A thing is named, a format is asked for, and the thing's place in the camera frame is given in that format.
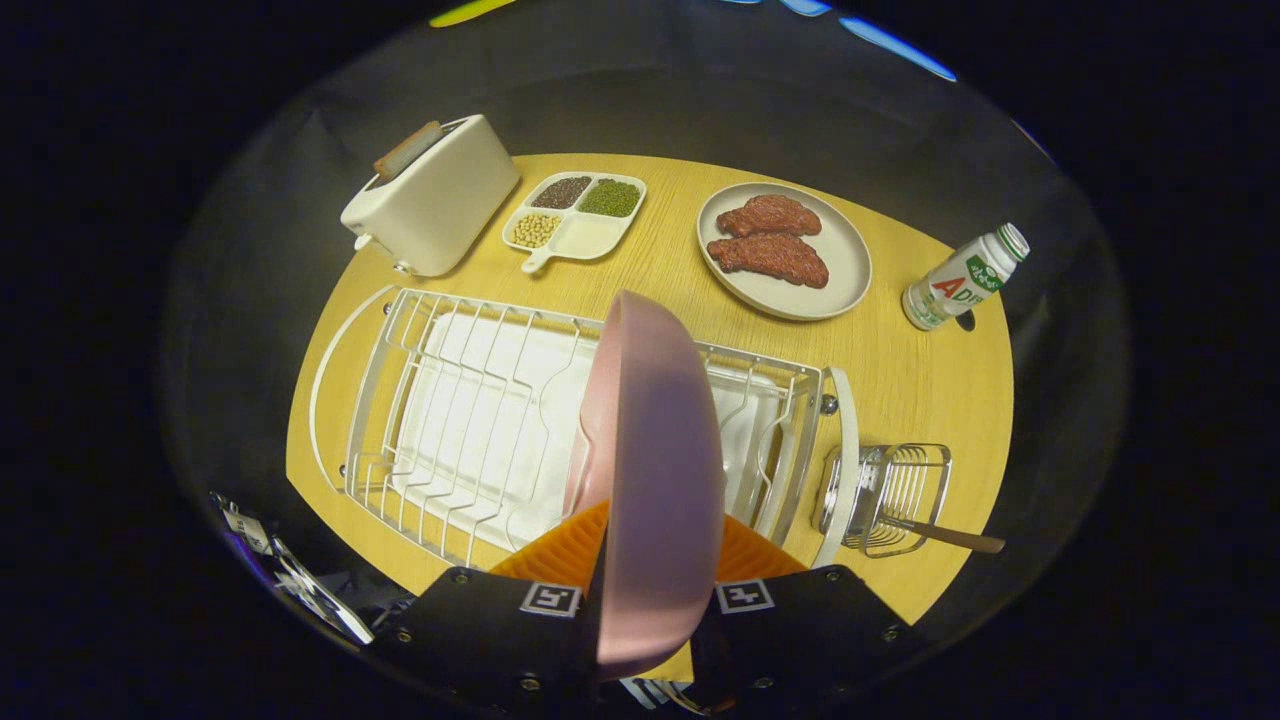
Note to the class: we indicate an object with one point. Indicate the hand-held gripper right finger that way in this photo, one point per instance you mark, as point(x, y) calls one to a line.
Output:
point(800, 630)

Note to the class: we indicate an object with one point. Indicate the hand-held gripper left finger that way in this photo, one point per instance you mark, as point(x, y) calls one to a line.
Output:
point(480, 630)

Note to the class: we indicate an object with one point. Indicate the pink plate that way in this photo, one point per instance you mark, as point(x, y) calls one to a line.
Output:
point(650, 480)

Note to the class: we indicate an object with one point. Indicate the beige round dish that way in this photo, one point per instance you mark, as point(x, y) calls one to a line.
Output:
point(840, 260)

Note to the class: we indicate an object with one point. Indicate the white printed mug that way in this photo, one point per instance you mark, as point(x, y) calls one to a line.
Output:
point(245, 525)

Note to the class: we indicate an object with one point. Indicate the brown meat slice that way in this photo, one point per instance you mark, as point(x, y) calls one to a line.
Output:
point(770, 215)
point(770, 258)

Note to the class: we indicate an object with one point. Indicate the white bottle with green label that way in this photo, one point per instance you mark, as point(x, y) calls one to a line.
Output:
point(955, 285)

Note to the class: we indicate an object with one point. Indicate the pile of yellow soybeans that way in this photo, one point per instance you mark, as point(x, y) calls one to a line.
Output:
point(536, 230)

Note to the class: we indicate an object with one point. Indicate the white divided tray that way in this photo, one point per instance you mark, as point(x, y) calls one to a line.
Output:
point(590, 240)

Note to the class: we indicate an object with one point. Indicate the white toaster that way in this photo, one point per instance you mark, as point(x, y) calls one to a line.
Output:
point(440, 210)

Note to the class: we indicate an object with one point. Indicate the pile of dark beans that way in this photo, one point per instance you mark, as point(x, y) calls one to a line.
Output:
point(562, 193)

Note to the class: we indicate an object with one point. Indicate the pile of green beans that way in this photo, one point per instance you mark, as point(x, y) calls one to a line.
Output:
point(610, 198)

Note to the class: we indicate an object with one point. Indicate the bread slice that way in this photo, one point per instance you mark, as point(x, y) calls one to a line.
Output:
point(405, 152)

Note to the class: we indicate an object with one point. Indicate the black backdrop cloth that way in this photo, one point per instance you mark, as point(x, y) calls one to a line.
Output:
point(700, 100)

